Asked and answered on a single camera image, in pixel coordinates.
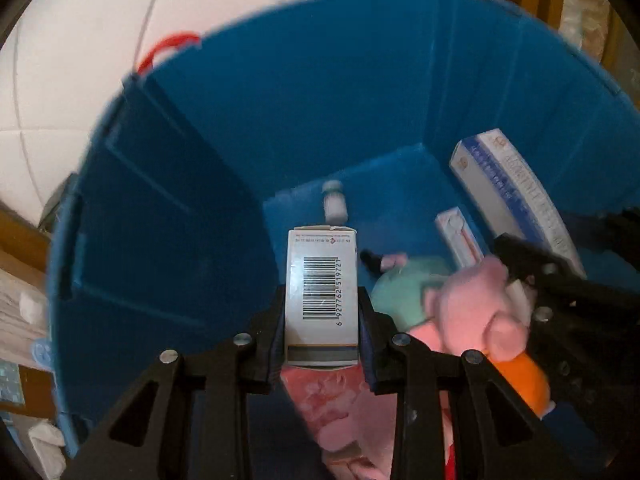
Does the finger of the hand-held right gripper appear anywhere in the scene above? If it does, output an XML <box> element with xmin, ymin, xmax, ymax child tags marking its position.
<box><xmin>529</xmin><ymin>304</ymin><xmax>632</xmax><ymax>442</ymax></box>
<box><xmin>492</xmin><ymin>232</ymin><xmax>591</xmax><ymax>306</ymax></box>

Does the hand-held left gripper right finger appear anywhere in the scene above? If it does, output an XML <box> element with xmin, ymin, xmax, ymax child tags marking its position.
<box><xmin>357</xmin><ymin>287</ymin><xmax>581</xmax><ymax>480</ymax></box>

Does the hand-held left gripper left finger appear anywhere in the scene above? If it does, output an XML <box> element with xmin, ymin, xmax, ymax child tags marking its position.
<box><xmin>62</xmin><ymin>285</ymin><xmax>286</xmax><ymax>480</ymax></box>

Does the white barcode box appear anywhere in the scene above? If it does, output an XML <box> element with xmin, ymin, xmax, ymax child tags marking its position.
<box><xmin>284</xmin><ymin>226</ymin><xmax>361</xmax><ymax>368</ymax></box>

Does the pink tissue pack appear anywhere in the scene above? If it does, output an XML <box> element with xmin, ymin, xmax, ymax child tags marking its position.
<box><xmin>279</xmin><ymin>364</ymin><xmax>371</xmax><ymax>461</ymax></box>

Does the long red white box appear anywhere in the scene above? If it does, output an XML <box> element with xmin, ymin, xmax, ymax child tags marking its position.
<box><xmin>434</xmin><ymin>206</ymin><xmax>485</xmax><ymax>271</ymax></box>

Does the teal plush toy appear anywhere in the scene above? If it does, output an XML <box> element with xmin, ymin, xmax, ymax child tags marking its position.
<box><xmin>360</xmin><ymin>250</ymin><xmax>451</xmax><ymax>331</ymax></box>

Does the blue white box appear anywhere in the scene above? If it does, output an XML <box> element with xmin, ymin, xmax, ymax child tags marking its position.
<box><xmin>449</xmin><ymin>129</ymin><xmax>587</xmax><ymax>281</ymax></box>

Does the pink pig plush orange dress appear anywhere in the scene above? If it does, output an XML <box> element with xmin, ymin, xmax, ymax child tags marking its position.
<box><xmin>410</xmin><ymin>255</ymin><xmax>557</xmax><ymax>418</ymax></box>

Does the pink pig plush red dress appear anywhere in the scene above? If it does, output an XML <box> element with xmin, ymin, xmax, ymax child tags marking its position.
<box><xmin>325</xmin><ymin>390</ymin><xmax>458</xmax><ymax>480</ymax></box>

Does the small white bottle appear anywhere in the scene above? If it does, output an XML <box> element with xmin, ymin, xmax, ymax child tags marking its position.
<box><xmin>321</xmin><ymin>180</ymin><xmax>349</xmax><ymax>226</ymax></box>

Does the blue plastic crate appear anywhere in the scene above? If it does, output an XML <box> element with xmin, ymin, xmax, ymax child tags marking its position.
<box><xmin>47</xmin><ymin>0</ymin><xmax>640</xmax><ymax>480</ymax></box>

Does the red plastic carry case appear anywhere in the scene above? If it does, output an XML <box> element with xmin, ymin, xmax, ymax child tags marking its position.
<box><xmin>136</xmin><ymin>32</ymin><xmax>202</xmax><ymax>77</ymax></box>

